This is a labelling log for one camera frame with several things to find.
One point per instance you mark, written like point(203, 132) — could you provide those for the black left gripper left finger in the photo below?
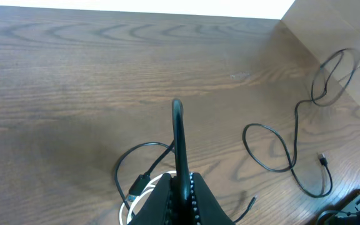
point(154, 209)

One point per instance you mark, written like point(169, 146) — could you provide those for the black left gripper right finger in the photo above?
point(205, 210)

